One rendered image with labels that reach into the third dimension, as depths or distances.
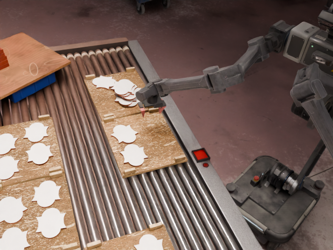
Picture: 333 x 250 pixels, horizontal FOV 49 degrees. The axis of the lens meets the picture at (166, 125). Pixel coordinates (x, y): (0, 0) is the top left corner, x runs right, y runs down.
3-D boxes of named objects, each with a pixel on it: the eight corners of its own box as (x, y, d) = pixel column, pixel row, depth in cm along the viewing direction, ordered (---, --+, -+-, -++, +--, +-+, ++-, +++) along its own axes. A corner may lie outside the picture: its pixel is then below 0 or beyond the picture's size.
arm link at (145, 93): (170, 93, 182) (163, 78, 180) (154, 103, 175) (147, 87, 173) (155, 95, 191) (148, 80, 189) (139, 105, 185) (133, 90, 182)
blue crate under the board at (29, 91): (27, 61, 243) (24, 48, 236) (57, 81, 230) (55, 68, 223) (-16, 82, 224) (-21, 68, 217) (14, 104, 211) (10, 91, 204)
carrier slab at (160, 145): (159, 111, 216) (159, 109, 215) (187, 161, 189) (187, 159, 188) (101, 123, 205) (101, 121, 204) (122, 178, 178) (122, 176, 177)
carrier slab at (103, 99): (135, 71, 244) (135, 69, 243) (159, 109, 217) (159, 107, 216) (83, 81, 232) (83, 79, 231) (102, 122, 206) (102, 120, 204)
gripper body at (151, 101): (163, 105, 193) (164, 94, 188) (144, 108, 190) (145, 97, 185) (158, 97, 197) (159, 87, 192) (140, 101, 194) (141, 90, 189)
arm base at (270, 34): (280, 52, 184) (287, 31, 175) (272, 58, 179) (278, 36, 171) (265, 45, 188) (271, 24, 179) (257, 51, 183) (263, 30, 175)
